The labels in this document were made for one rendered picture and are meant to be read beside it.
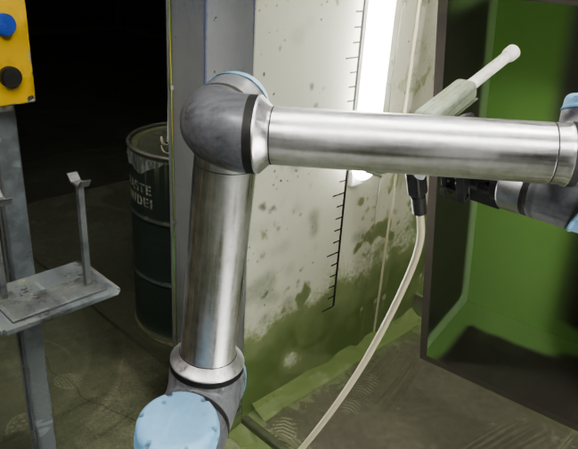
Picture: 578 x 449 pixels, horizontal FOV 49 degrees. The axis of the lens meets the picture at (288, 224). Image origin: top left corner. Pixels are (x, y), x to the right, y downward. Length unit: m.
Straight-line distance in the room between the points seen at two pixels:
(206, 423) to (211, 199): 0.40
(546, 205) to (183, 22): 1.13
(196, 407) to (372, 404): 1.48
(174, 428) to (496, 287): 1.44
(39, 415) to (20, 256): 0.56
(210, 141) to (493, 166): 0.39
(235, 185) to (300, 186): 1.12
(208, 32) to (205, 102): 0.85
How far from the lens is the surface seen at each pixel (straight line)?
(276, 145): 0.89
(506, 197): 1.12
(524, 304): 2.32
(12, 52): 1.68
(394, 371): 2.80
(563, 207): 1.09
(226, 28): 1.82
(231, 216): 1.09
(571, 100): 1.06
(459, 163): 0.89
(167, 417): 1.20
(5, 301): 1.81
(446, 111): 1.26
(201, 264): 1.14
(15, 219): 1.85
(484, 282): 2.34
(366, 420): 2.54
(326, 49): 2.12
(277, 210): 2.13
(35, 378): 2.11
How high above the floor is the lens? 1.70
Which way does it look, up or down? 24 degrees down
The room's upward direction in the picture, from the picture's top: 4 degrees clockwise
